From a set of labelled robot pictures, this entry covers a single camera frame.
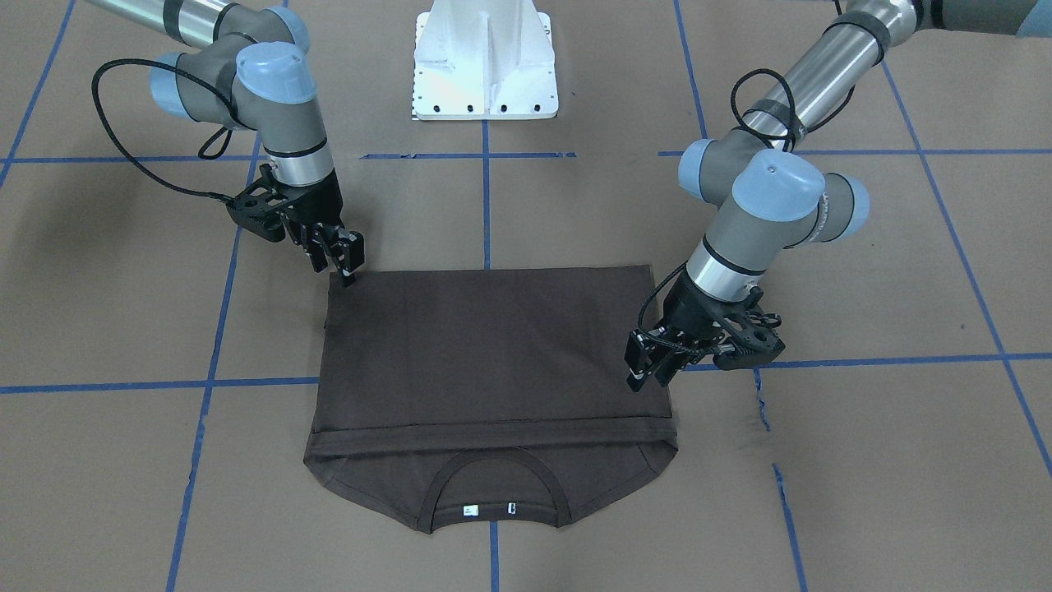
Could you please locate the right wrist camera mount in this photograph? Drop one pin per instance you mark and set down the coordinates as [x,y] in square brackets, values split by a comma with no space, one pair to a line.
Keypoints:
[257,208]

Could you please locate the dark brown t-shirt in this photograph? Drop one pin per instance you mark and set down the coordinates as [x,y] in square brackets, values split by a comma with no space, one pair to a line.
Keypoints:
[460,396]

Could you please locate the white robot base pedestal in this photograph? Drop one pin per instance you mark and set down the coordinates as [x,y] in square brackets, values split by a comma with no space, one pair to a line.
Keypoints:
[484,60]

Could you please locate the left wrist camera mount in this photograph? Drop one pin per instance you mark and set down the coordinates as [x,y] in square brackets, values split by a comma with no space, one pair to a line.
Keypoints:
[751,334]

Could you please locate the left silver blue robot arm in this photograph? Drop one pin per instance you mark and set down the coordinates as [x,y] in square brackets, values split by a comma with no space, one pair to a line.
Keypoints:
[769,200]

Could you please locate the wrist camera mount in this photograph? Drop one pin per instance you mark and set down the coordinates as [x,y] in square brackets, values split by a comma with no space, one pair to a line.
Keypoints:
[751,334]
[257,208]

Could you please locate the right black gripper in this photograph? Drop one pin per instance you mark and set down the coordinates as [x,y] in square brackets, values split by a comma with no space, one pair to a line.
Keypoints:
[322,205]

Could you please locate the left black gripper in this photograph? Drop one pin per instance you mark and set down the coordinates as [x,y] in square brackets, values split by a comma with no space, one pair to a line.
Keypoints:
[689,311]

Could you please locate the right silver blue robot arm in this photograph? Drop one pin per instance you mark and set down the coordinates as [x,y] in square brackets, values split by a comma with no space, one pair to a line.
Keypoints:
[247,70]

